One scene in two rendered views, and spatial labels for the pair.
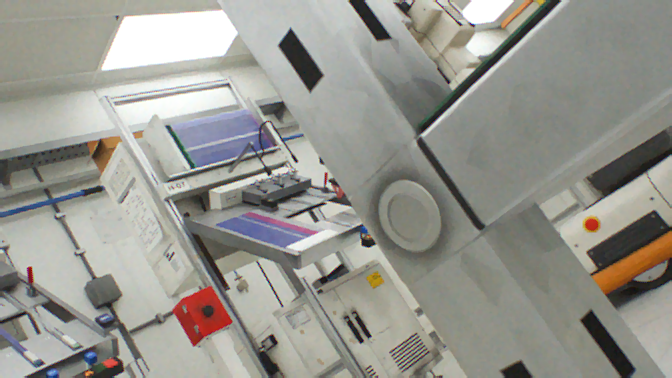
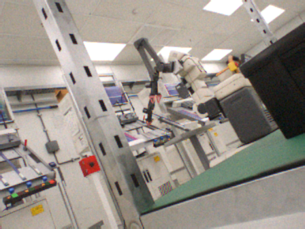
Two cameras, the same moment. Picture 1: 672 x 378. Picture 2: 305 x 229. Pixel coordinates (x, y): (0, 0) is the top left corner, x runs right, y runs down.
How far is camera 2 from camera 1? 18 cm
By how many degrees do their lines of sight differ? 1
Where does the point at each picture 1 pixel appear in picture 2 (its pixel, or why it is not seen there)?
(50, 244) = (34, 125)
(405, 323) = (165, 176)
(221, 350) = (94, 180)
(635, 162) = (257, 135)
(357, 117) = (128, 206)
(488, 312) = not seen: outside the picture
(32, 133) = (33, 80)
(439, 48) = (192, 79)
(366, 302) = (152, 167)
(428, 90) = (145, 200)
